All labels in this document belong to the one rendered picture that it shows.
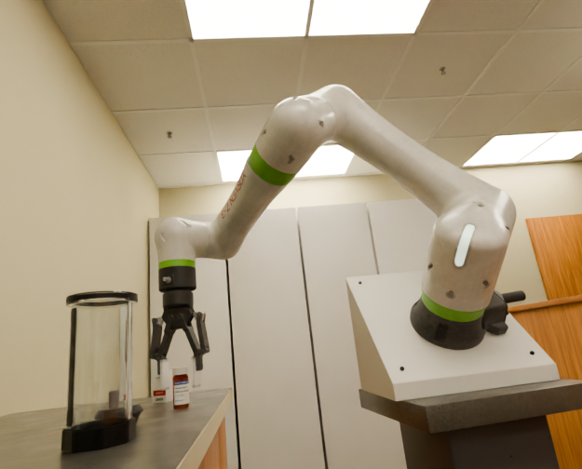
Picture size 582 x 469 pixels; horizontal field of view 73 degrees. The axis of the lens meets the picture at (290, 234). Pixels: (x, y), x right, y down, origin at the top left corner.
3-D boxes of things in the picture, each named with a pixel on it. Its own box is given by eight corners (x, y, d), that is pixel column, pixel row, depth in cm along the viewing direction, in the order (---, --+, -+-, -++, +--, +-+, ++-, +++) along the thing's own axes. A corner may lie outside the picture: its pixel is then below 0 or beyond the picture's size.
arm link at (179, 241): (149, 222, 108) (160, 209, 99) (194, 226, 114) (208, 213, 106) (149, 274, 104) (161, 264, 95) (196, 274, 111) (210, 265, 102)
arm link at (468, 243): (494, 288, 84) (520, 207, 75) (480, 333, 73) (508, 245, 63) (431, 269, 90) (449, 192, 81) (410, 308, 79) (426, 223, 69)
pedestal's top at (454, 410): (484, 389, 97) (480, 372, 98) (602, 406, 67) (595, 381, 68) (360, 408, 91) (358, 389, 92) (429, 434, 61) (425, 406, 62)
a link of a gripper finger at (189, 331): (183, 316, 101) (187, 314, 101) (201, 356, 97) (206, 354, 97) (175, 315, 97) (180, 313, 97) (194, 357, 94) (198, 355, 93)
